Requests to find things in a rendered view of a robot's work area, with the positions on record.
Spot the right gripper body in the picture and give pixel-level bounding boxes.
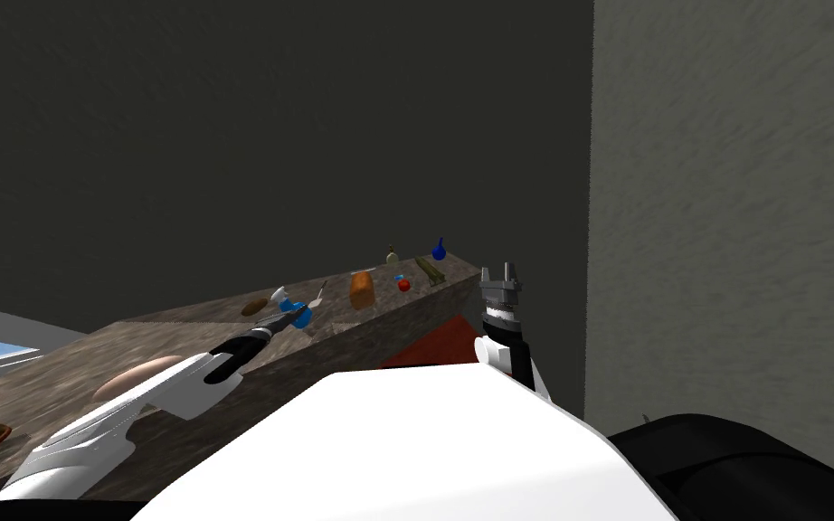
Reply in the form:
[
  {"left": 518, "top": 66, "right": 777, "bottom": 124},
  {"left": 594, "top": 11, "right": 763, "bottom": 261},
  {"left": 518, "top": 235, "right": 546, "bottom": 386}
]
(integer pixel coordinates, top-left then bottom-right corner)
[{"left": 478, "top": 279, "right": 524, "bottom": 320}]

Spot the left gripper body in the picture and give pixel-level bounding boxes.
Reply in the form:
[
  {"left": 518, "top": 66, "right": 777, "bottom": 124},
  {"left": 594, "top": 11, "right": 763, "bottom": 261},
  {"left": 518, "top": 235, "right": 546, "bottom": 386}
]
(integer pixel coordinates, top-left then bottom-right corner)
[{"left": 264, "top": 305, "right": 313, "bottom": 337}]

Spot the blue and white bottle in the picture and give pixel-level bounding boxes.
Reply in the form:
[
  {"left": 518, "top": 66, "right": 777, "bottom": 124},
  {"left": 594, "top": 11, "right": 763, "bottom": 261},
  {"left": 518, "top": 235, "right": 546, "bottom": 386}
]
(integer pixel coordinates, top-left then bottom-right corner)
[{"left": 269, "top": 285, "right": 315, "bottom": 331}]

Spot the olive green long box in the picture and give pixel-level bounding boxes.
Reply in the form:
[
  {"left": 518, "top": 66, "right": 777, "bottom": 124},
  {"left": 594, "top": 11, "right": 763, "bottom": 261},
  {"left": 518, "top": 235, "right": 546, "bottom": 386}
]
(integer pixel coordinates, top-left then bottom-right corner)
[{"left": 414, "top": 256, "right": 448, "bottom": 288}]

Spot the brown bread loaf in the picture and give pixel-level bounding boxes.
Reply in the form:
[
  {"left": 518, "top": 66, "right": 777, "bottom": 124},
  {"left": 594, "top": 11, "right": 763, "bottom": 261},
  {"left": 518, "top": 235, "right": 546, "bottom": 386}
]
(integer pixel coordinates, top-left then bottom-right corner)
[{"left": 349, "top": 270, "right": 377, "bottom": 312}]

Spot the red rug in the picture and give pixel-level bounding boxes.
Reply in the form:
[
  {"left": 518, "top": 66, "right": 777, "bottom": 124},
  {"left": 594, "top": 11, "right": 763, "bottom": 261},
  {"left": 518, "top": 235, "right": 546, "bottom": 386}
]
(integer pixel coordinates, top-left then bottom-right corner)
[{"left": 379, "top": 314, "right": 487, "bottom": 370}]

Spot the pale pink oval plate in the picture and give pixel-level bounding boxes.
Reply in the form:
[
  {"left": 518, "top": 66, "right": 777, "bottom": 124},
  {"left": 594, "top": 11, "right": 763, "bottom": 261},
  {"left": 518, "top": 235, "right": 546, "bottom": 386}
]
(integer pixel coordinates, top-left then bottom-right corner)
[{"left": 90, "top": 354, "right": 188, "bottom": 404}]

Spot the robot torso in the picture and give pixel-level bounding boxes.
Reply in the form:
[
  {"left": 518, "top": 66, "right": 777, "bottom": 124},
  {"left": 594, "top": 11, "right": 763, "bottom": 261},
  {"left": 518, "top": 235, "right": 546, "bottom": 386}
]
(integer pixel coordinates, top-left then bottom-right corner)
[{"left": 129, "top": 361, "right": 679, "bottom": 521}]

